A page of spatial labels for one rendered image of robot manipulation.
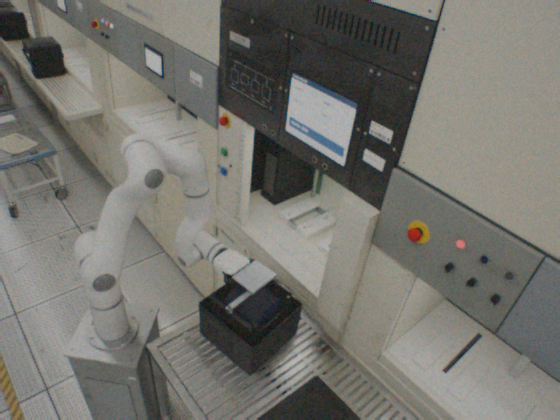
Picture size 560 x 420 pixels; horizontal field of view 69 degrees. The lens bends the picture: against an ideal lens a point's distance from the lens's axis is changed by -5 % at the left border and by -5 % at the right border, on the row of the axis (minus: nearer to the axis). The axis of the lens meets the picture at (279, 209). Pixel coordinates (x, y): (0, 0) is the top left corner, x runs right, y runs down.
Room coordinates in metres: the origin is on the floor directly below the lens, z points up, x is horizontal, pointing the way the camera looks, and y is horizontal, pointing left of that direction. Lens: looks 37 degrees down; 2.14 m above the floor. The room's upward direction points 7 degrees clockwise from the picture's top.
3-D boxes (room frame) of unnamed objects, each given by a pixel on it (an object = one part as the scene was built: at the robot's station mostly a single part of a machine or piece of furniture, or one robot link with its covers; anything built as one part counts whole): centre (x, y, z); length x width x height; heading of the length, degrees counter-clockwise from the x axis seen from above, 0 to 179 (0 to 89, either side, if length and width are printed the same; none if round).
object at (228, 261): (1.09, 0.15, 1.06); 0.11 x 0.10 x 0.07; 54
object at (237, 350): (1.02, 0.06, 0.85); 0.28 x 0.28 x 0.17; 54
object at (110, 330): (0.95, 0.57, 0.85); 0.19 x 0.19 x 0.18
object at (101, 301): (0.98, 0.59, 1.07); 0.19 x 0.12 x 0.24; 35
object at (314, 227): (1.63, -0.14, 0.89); 0.22 x 0.21 x 0.04; 134
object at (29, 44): (3.30, 2.09, 0.93); 0.30 x 0.28 x 0.26; 41
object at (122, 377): (0.95, 0.57, 0.38); 0.28 x 0.28 x 0.76; 89
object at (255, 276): (1.02, 0.06, 0.93); 0.24 x 0.20 x 0.32; 144
